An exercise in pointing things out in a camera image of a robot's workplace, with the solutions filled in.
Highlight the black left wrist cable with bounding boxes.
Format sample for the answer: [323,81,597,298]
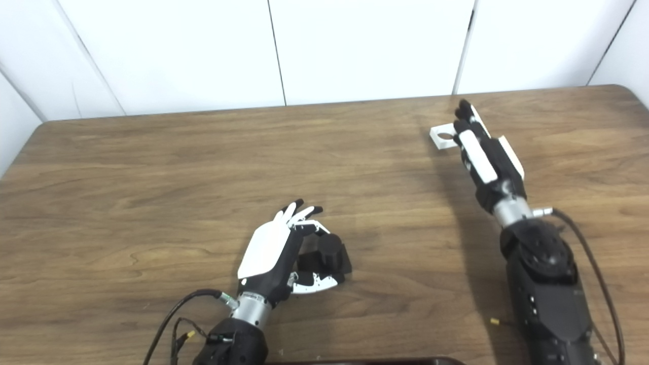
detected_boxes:
[142,289,239,365]

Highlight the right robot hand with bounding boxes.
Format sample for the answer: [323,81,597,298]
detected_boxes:
[453,99,528,213]

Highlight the black peg with square base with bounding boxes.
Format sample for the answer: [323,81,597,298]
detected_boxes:
[297,232,352,284]

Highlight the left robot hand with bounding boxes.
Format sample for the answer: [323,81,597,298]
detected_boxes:
[237,199,340,305]

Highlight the white square piece with hole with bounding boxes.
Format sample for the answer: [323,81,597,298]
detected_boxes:
[429,123,459,151]

